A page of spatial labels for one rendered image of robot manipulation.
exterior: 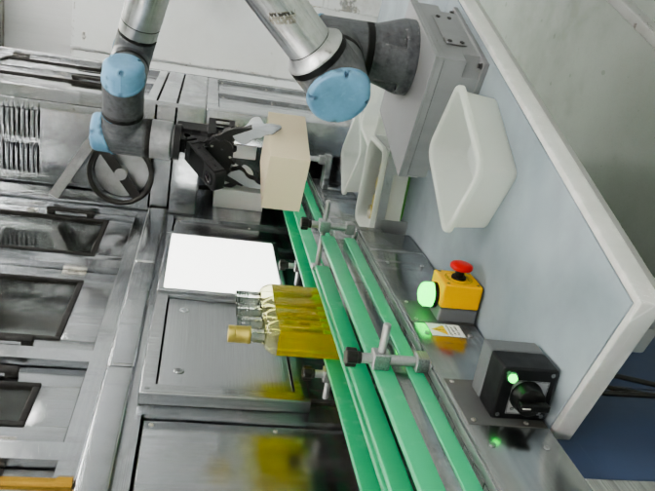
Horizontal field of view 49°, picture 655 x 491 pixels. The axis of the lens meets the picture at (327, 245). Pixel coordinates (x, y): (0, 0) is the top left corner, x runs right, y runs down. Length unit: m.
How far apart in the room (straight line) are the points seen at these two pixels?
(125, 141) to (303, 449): 0.67
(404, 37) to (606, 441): 0.82
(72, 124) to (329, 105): 1.32
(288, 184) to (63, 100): 1.23
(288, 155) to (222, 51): 3.83
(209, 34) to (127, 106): 3.79
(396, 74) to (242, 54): 3.75
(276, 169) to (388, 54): 0.32
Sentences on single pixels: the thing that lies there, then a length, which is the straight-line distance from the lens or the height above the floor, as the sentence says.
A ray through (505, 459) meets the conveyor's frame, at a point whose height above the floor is 0.85.
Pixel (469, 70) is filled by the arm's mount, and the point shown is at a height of 0.78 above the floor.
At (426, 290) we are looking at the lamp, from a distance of 1.24.
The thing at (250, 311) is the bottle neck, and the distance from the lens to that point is 1.50.
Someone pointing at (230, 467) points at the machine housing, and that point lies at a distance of 1.34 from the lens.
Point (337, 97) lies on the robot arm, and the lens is 1.29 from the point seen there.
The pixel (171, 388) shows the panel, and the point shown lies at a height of 1.26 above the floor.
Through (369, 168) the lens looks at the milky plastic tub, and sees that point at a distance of 1.81.
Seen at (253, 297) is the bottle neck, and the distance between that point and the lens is 1.56.
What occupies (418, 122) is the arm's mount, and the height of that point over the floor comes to 0.85.
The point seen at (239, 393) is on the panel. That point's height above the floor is 1.13.
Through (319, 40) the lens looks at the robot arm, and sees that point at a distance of 1.27.
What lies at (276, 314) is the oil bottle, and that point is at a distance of 1.45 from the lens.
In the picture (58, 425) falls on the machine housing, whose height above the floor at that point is 1.45.
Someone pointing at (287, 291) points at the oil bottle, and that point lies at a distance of 1.56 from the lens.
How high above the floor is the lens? 1.26
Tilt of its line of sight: 11 degrees down
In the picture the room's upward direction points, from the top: 84 degrees counter-clockwise
